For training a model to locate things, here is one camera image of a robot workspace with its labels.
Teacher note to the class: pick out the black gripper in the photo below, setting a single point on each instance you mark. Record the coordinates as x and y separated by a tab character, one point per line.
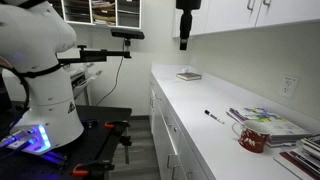
186	23

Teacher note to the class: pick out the black and white marker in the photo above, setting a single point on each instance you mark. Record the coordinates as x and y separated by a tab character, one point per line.
213	116

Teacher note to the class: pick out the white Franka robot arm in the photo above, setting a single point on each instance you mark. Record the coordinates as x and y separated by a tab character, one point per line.
43	100

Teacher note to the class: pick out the small white box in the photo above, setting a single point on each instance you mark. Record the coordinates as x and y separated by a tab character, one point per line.
184	69

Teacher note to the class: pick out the white lower cabinet unit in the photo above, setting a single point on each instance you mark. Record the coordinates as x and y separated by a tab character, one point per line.
166	140

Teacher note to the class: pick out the stack of magazines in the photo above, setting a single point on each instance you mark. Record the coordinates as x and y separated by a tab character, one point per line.
263	116

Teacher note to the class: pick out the white office machine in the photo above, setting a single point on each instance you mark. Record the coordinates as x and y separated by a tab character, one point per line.
80	78

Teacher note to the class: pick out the black robot table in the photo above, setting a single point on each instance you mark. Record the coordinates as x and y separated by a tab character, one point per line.
96	115

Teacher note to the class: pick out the red patterned mug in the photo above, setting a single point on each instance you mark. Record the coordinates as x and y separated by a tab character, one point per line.
253	138

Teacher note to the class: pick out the grey paper pile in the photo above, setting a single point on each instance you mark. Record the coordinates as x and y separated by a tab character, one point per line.
290	137

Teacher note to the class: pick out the dark book stack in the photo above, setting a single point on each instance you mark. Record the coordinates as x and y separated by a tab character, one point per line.
308	155

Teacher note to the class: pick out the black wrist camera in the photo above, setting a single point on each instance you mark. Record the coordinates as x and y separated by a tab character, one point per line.
188	4

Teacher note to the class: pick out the white upper wall cabinet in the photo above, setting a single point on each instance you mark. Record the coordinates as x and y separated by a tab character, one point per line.
226	13

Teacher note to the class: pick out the black stereo camera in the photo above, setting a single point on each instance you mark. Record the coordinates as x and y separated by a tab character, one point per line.
127	34

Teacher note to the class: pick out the white wall paper organizer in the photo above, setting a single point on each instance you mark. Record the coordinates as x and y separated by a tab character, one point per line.
100	13

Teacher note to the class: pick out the white wall outlet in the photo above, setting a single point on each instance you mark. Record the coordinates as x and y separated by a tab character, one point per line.
288	86

